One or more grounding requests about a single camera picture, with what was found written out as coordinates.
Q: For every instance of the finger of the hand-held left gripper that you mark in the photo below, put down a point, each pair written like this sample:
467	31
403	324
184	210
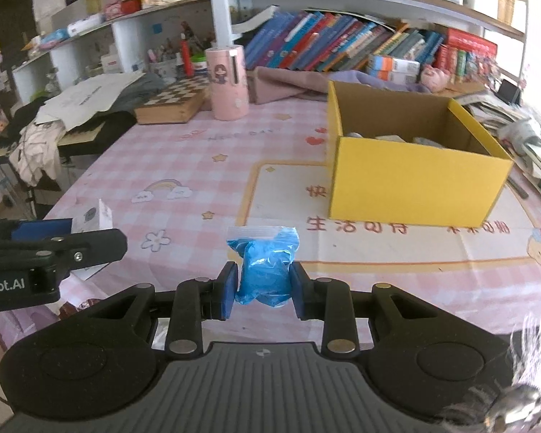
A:
40	229
94	243

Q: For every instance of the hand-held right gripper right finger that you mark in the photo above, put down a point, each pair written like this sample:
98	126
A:
301	291

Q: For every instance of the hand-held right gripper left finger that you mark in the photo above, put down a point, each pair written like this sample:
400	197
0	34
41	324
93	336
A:
228	291

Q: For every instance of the small white carton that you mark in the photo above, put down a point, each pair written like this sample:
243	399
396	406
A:
92	216

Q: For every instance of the blue plastic bag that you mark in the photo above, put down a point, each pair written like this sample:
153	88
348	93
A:
263	270

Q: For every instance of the yellow cardboard box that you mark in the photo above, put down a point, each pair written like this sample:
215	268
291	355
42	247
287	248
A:
410	185

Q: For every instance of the white garment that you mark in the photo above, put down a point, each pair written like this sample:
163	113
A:
36	153

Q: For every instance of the black piano keyboard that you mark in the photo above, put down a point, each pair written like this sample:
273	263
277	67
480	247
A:
83	137

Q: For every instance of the white paper sheets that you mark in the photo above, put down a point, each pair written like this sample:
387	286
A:
85	97

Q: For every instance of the grey cloth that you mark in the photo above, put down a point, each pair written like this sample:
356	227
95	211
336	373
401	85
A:
139	92

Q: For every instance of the wooden chess board case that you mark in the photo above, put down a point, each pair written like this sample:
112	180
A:
171	103

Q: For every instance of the blue tissue pack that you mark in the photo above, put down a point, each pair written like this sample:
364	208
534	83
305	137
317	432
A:
54	37

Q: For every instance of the pencil holder with pencils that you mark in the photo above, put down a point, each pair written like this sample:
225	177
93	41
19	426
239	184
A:
171	56

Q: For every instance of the pink cylindrical canister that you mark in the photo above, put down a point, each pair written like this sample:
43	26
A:
227	85

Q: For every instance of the mauve cloth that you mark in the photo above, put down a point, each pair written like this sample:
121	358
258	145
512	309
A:
279	83

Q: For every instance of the orange and blue carton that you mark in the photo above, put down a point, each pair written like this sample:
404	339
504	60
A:
394	78
392	64

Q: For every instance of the black pen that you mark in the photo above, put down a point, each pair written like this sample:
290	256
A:
518	188

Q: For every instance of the row of colourful books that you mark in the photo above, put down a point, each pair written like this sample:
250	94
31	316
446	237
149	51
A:
333	43

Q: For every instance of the pink pig toy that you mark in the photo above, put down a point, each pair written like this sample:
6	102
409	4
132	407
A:
435	77

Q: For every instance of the white bookshelf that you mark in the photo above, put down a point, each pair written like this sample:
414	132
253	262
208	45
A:
221	13

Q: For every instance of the pile of papers and books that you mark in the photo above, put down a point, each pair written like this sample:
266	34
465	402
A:
527	144

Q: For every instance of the set of thick small dictionaries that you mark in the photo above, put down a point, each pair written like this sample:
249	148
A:
451	61

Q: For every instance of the row of small figures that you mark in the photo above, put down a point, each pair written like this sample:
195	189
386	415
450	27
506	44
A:
482	67

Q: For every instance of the large red dictionary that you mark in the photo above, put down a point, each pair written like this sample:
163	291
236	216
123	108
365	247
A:
471	40

